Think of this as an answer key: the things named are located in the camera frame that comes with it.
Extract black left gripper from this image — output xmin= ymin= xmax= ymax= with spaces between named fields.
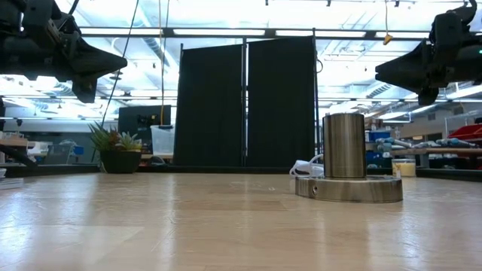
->
xmin=0 ymin=0 xmax=128 ymax=104

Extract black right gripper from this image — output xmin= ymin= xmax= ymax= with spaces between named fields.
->
xmin=374 ymin=0 xmax=482 ymax=107

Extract brushed metal lamp socket base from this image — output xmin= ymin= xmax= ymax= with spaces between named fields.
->
xmin=294 ymin=112 xmax=404 ymax=205

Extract yellow hanging tag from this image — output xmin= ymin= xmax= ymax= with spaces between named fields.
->
xmin=382 ymin=0 xmax=394 ymax=47

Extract grey robot parts on bench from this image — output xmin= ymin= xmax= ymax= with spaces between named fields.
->
xmin=380 ymin=136 xmax=472 ymax=151

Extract black computer monitor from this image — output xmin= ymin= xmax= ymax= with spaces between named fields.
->
xmin=117 ymin=105 xmax=173 ymax=155

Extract blue box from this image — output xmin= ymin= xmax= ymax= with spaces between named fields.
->
xmin=367 ymin=129 xmax=392 ymax=142

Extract red storage bin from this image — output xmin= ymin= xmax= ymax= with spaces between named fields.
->
xmin=447 ymin=123 xmax=482 ymax=151

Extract wooden workbench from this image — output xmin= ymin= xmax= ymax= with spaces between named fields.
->
xmin=389 ymin=148 xmax=482 ymax=169

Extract potted succulent plant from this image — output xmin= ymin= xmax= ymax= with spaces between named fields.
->
xmin=87 ymin=122 xmax=145 ymax=175

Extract black overhead beam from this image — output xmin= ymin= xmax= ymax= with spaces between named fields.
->
xmin=78 ymin=26 xmax=431 ymax=41

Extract clear plastic storage bin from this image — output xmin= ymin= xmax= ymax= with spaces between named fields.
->
xmin=150 ymin=124 xmax=176 ymax=156

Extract white power cord with switch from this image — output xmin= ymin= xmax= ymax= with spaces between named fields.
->
xmin=288 ymin=153 xmax=325 ymax=179

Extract black aluminium table frame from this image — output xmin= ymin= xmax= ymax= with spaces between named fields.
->
xmin=0 ymin=142 xmax=482 ymax=182

